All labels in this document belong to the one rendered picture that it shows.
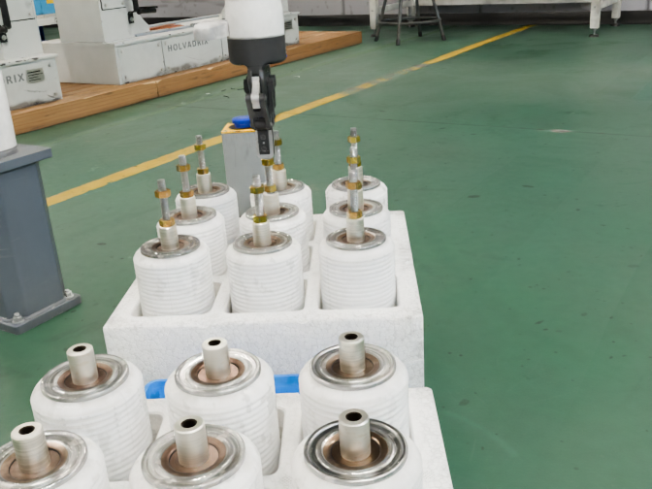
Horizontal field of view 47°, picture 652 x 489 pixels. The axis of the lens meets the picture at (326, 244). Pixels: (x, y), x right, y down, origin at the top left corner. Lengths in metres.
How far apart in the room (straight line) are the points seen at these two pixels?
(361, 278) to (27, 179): 0.69
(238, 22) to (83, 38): 2.78
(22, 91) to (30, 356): 2.05
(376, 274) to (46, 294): 0.72
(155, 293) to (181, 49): 3.01
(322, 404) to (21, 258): 0.86
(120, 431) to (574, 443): 0.57
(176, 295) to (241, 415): 0.33
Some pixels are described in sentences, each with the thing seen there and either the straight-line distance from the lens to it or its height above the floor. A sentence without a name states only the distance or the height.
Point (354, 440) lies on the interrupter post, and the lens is 0.54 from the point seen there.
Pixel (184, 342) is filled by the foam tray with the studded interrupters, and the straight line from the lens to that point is 0.93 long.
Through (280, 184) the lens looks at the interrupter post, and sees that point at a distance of 1.15.
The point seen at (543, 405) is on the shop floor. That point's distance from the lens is 1.08.
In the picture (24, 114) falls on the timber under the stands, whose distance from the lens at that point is 3.18.
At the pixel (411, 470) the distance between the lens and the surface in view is 0.55.
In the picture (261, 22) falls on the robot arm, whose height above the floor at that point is 0.51.
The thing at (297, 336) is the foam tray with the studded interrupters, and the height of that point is 0.16.
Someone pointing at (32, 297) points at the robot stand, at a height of 0.05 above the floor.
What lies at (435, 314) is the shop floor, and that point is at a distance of 1.30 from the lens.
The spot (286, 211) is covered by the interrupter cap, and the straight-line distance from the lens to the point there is 1.05.
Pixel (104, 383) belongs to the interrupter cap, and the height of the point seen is 0.25.
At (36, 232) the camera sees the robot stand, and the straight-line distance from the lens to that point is 1.40.
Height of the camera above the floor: 0.59
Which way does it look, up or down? 21 degrees down
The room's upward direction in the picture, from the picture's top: 4 degrees counter-clockwise
